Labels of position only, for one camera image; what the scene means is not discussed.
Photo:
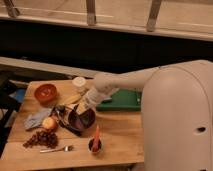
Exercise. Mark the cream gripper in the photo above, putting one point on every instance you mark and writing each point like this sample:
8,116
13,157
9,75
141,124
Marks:
81,108

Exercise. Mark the purple bowl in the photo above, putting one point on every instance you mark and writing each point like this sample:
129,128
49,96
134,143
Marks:
86,120

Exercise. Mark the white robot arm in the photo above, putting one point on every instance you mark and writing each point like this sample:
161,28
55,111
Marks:
106,84

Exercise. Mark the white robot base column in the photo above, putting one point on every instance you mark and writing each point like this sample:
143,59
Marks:
177,110

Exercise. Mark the orange-red bowl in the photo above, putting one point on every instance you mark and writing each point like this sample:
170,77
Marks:
45,93

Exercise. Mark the white lidded jar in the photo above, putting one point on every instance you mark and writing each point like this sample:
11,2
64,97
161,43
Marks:
80,84

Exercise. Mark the yellow banana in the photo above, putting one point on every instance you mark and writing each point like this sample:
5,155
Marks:
71,100

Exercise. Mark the dark cup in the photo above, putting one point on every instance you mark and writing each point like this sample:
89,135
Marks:
100,146

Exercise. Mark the yellow-red apple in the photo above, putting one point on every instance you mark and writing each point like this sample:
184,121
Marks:
50,123

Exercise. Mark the orange carrot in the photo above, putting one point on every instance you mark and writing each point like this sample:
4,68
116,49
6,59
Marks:
96,140

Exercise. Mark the green plastic tray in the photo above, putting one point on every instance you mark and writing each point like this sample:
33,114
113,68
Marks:
122,100

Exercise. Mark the bunch of dark grapes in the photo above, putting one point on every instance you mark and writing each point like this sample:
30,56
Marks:
42,138

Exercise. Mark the grey cloth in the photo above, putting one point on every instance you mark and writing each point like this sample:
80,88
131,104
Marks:
35,120

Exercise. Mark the black handled tool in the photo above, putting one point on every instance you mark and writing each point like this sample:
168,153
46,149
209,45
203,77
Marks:
59,112

